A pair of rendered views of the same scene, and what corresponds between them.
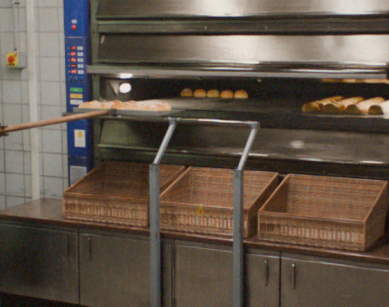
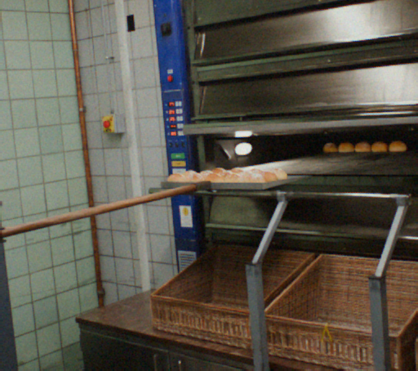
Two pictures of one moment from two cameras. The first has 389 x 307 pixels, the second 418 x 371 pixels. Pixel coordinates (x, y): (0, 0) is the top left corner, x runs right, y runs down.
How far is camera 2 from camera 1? 2.10 m
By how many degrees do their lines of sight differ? 15
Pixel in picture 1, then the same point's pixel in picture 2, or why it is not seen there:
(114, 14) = (214, 56)
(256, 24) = (399, 48)
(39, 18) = (135, 72)
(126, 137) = (239, 214)
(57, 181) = (166, 269)
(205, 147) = (340, 227)
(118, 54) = (223, 106)
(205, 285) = not seen: outside the picture
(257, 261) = not seen: outside the picture
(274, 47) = not seen: outside the picture
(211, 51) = (339, 92)
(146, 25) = (253, 67)
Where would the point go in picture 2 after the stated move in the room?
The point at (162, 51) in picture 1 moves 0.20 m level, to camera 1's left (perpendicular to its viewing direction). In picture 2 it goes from (275, 98) to (230, 102)
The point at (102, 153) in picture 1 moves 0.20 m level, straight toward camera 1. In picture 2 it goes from (213, 234) to (206, 243)
